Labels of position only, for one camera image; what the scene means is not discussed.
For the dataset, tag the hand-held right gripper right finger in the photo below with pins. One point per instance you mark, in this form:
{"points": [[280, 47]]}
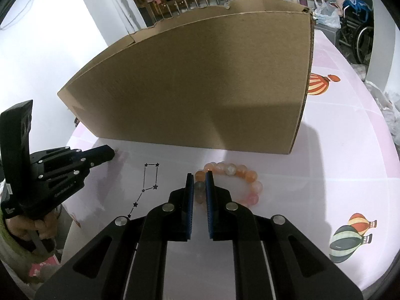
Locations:
{"points": [[210, 206]]}

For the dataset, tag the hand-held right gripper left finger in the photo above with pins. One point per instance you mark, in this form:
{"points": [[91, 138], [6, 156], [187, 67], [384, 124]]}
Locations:
{"points": [[189, 206]]}

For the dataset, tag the blue bag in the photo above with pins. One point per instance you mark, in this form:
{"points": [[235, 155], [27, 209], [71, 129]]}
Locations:
{"points": [[356, 6]]}

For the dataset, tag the pink floral blanket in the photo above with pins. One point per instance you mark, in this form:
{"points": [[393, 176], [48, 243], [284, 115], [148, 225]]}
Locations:
{"points": [[39, 268]]}

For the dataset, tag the white plastic bag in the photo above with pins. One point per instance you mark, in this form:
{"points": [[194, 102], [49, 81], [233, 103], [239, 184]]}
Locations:
{"points": [[326, 17]]}

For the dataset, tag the wheelchair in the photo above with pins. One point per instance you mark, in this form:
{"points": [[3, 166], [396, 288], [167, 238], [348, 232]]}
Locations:
{"points": [[364, 47]]}

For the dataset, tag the clear plastic bag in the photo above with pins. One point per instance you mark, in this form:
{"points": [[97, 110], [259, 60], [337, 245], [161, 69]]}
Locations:
{"points": [[390, 106]]}

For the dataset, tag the person's left hand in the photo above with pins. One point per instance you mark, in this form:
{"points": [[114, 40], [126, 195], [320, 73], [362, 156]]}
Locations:
{"points": [[43, 228]]}

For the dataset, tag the brown cardboard box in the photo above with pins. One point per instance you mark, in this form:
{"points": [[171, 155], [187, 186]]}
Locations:
{"points": [[187, 84]]}

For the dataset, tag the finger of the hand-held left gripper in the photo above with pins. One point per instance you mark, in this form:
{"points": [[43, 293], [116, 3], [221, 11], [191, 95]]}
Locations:
{"points": [[93, 152], [68, 170]]}

